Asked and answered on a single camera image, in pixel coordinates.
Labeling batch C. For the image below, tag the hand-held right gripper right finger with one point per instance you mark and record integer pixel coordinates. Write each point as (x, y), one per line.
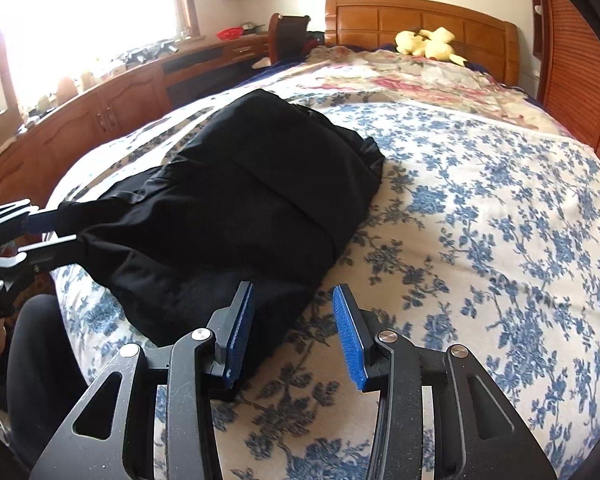
(347, 340)

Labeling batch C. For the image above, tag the blue floral blanket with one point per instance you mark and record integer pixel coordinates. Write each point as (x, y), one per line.
(480, 235)

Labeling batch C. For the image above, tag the wooden corner shelf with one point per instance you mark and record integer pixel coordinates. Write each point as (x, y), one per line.
(536, 35)

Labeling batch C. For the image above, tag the amber jar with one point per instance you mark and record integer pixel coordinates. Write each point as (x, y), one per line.
(66, 87)

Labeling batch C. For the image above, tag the white jar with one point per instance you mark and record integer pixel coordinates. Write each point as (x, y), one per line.
(87, 80)

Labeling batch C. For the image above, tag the wooden desk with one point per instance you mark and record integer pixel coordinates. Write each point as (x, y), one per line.
(105, 110)

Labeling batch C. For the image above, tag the pink floral quilt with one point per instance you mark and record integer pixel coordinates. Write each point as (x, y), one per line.
(430, 80)

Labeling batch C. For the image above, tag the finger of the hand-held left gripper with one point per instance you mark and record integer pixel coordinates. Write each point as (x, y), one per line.
(40, 219)
(45, 252)

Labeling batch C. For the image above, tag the wooden slatted wardrobe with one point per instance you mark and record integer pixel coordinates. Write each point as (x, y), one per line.
(580, 85)

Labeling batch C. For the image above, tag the wooden chair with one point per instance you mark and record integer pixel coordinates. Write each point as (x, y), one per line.
(287, 35)

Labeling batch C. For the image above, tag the yellow plush toy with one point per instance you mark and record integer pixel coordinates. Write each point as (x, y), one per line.
(425, 45)

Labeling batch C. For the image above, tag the red basket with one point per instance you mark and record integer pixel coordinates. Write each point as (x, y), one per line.
(230, 33)

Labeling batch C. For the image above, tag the black desk device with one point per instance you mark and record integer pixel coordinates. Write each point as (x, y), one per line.
(167, 46)

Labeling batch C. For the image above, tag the wooden bed headboard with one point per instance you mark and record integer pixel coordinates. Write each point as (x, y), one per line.
(370, 20)

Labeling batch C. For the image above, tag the person's leg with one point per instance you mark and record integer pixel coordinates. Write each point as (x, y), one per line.
(40, 370)

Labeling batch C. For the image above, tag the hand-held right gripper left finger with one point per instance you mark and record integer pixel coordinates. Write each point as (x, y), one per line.
(240, 332)

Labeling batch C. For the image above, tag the white paper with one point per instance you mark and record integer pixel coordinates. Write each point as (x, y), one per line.
(262, 63)

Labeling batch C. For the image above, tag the navy blue bed sheet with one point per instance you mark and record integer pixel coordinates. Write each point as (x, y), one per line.
(290, 67)

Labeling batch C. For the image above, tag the window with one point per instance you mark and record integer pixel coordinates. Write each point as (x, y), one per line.
(80, 10)

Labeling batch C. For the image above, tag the black coat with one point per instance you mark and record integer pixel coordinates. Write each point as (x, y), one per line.
(230, 185)

